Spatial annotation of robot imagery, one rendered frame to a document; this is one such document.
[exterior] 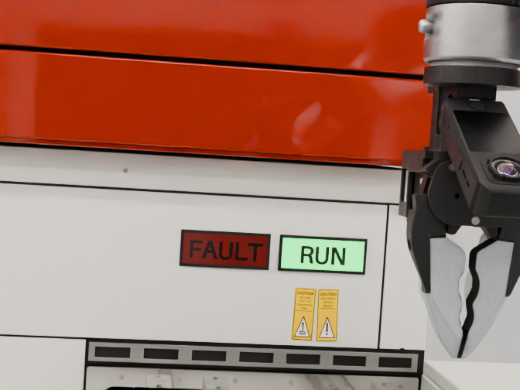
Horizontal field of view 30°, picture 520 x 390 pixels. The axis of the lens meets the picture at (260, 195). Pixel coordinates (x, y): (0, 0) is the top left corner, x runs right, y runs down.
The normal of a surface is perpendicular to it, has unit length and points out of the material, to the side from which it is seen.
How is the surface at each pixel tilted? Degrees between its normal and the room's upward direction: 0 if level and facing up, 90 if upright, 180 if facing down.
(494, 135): 33
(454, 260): 90
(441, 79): 90
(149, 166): 90
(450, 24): 90
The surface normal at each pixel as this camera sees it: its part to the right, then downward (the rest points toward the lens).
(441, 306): 0.12, 0.06
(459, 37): -0.43, 0.02
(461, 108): 0.11, -0.80
